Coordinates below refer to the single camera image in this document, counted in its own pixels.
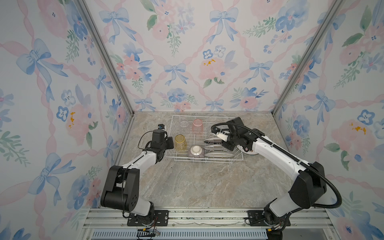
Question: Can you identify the plate with red characters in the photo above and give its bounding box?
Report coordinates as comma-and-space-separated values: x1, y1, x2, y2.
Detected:
239, 147, 259, 156

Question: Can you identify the white wire dish rack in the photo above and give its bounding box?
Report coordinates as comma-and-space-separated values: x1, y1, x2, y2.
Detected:
166, 115, 244, 163

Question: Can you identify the green rimmed white plate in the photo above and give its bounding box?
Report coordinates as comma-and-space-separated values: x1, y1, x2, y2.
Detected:
204, 137, 223, 145

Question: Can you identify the white plate with clover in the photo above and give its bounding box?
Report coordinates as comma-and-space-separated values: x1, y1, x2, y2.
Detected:
204, 144, 228, 151

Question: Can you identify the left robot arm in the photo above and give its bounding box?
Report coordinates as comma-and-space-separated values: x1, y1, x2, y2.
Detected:
101, 124, 174, 226

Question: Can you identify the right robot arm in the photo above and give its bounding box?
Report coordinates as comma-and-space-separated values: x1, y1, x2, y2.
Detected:
211, 117, 328, 226

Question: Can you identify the yellow glass cup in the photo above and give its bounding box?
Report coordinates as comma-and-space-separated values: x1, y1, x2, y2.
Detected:
175, 135, 188, 151

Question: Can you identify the clear glass cup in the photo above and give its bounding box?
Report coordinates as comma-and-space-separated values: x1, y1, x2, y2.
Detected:
180, 120, 190, 129

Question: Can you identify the pink glass cup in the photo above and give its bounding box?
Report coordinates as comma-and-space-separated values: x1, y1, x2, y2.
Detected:
192, 119, 204, 134

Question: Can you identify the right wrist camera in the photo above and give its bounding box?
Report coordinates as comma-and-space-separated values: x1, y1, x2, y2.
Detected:
216, 132, 229, 142

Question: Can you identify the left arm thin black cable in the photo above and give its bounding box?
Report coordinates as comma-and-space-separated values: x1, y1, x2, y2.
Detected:
137, 130, 154, 151

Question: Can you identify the left aluminium corner post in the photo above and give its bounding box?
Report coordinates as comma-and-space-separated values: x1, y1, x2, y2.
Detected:
74, 0, 134, 117

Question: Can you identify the aluminium corner post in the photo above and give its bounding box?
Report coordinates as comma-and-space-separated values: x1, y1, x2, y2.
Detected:
74, 0, 134, 117
272, 0, 345, 117

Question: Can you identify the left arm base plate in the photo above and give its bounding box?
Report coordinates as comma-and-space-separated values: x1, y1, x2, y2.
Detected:
127, 210, 169, 227

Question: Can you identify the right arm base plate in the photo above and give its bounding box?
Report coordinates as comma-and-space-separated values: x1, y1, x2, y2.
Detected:
245, 210, 291, 228

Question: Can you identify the aluminium rail frame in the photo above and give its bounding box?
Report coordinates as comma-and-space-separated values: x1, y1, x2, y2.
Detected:
77, 208, 340, 240

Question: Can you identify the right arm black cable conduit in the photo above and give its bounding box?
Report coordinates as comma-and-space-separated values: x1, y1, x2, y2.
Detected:
210, 122, 343, 209

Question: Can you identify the right aluminium corner post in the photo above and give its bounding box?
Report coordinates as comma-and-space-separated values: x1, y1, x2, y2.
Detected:
272, 0, 345, 117

